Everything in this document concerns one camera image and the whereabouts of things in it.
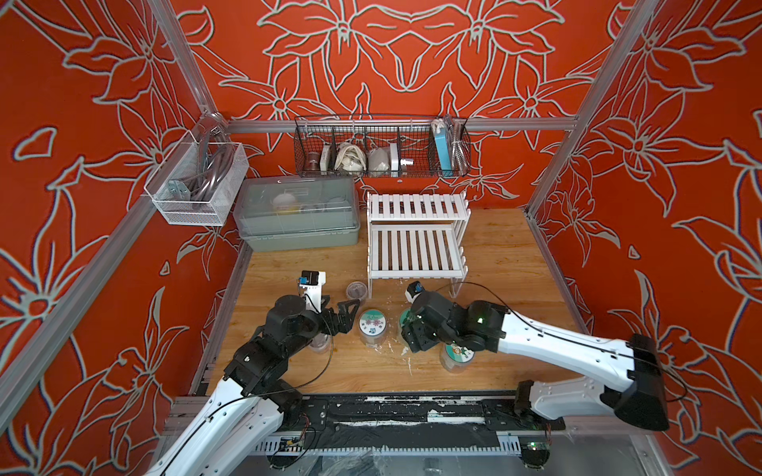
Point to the green plastic storage box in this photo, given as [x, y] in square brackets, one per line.
[292, 213]

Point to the small clear cup front left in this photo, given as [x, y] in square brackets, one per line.
[321, 343]

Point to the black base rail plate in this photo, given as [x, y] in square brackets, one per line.
[323, 413]

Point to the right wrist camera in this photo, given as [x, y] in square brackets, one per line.
[413, 290]

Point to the clear plastic wall basket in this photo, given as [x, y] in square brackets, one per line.
[198, 184]

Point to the seed jar pink flower lid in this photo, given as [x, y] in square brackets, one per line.
[372, 327]

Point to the seed jar radish lid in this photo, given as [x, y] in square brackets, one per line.
[456, 359]

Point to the white cloth bundle in basket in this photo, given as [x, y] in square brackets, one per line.
[350, 159]

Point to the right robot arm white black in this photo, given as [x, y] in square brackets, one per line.
[615, 377]

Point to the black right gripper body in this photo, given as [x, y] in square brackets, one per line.
[421, 335]

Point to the small clear cup back left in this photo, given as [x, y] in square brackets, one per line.
[357, 291]

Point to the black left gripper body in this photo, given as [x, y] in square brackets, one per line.
[328, 325]

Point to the light blue box in basket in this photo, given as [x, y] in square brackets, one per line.
[441, 133]

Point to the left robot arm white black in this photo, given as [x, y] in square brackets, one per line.
[251, 401]

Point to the small clear cup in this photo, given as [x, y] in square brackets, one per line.
[321, 343]
[357, 291]

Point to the white slatted two-tier shelf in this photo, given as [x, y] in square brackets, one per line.
[417, 237]

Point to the black wire wall basket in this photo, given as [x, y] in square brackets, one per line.
[395, 147]

